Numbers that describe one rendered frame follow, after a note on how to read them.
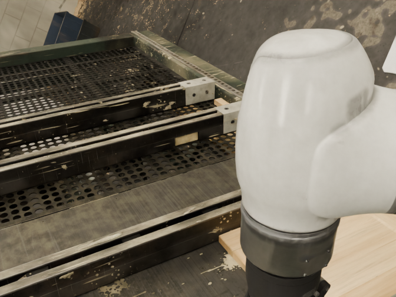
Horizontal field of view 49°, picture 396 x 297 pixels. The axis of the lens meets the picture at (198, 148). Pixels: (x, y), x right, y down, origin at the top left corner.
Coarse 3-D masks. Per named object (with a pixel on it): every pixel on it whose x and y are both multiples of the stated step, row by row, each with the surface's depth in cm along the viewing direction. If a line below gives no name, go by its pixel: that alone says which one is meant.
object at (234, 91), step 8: (136, 32) 230; (144, 40) 218; (152, 40) 217; (160, 48) 204; (176, 56) 194; (184, 64) 185; (192, 64) 184; (200, 72) 175; (216, 80) 167; (224, 88) 161; (232, 88) 160; (240, 96) 153
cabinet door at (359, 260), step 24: (360, 216) 101; (384, 216) 100; (336, 240) 94; (360, 240) 94; (384, 240) 94; (240, 264) 89; (336, 264) 88; (360, 264) 88; (384, 264) 88; (336, 288) 82; (360, 288) 82; (384, 288) 82
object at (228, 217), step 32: (160, 224) 91; (192, 224) 91; (224, 224) 95; (64, 256) 83; (96, 256) 83; (128, 256) 85; (160, 256) 90; (0, 288) 76; (32, 288) 77; (64, 288) 81
